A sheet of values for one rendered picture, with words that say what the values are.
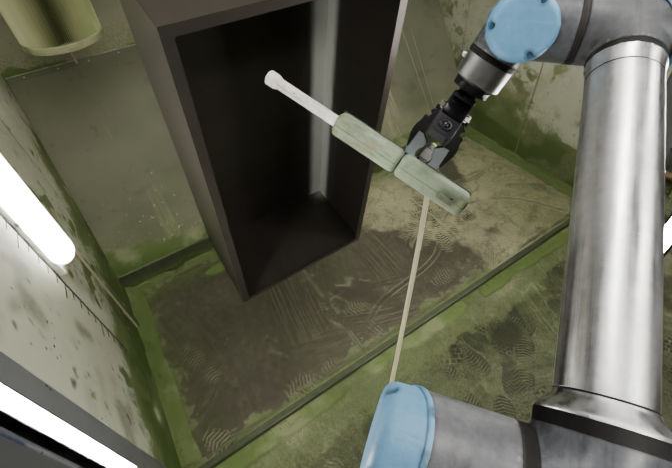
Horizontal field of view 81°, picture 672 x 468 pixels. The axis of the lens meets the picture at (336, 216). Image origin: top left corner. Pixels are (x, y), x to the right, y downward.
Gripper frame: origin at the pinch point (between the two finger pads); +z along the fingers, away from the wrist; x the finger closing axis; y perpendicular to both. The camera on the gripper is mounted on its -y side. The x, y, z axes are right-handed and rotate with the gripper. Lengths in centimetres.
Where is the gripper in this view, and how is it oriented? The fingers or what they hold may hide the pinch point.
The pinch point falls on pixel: (413, 170)
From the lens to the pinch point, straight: 84.8
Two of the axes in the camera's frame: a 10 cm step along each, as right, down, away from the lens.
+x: -8.1, -5.7, 0.9
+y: 3.8, -4.1, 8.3
